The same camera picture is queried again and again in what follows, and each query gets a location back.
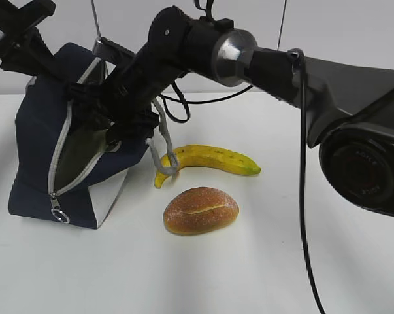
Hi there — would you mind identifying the navy and white lunch bag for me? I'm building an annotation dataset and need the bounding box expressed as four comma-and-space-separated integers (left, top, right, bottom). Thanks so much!
7, 41, 180, 230

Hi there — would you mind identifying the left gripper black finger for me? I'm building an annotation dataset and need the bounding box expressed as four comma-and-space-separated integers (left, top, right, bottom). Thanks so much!
7, 27, 69, 81

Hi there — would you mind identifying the yellow banana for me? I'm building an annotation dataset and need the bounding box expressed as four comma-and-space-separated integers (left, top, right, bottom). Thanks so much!
173, 145, 261, 177

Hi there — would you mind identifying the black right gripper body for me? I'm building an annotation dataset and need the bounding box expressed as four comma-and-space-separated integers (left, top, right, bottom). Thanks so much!
65, 57, 187, 144

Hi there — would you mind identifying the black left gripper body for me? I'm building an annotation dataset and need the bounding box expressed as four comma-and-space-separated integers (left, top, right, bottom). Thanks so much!
0, 1, 56, 71

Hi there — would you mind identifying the brown bread roll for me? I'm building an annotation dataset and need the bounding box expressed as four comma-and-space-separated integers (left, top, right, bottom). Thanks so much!
163, 187, 240, 236

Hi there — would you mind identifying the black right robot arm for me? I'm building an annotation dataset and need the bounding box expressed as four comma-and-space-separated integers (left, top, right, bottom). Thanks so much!
68, 6, 394, 217

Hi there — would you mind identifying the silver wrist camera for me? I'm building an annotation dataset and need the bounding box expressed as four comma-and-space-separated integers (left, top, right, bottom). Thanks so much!
92, 37, 135, 65

